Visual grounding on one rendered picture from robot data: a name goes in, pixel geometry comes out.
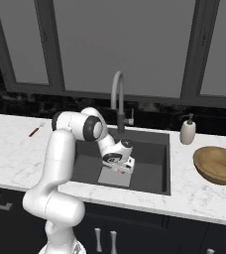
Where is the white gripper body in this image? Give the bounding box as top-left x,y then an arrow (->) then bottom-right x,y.
101,156 -> 136,175

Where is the dark grey sink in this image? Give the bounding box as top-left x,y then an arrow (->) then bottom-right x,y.
68,126 -> 171,196

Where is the dark cupboard door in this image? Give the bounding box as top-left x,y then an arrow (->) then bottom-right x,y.
105,219 -> 206,254
72,211 -> 107,254
199,223 -> 226,254

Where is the brown wooden bowl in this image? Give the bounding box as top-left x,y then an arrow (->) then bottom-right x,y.
192,146 -> 226,187

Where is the grey curved tap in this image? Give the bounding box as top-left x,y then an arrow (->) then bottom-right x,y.
110,69 -> 135,134

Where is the white soap dispenser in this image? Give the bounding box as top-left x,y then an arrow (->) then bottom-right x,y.
179,113 -> 197,146

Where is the black dishwasher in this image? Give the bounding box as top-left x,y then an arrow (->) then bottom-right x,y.
0,185 -> 50,254

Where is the red-handled brush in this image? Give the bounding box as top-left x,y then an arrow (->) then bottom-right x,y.
28,121 -> 47,138

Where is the dark grey window frame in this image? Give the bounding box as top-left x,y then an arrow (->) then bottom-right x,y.
0,0 -> 226,110

